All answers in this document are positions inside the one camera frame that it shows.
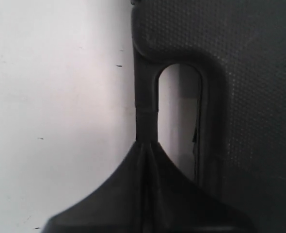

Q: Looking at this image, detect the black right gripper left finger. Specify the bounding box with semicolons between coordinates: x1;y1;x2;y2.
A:
42;142;145;233

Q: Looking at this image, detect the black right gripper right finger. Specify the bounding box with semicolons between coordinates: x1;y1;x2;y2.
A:
146;143;254;233

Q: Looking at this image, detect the black plastic carrying case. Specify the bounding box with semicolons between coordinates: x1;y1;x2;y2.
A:
132;0;286;233

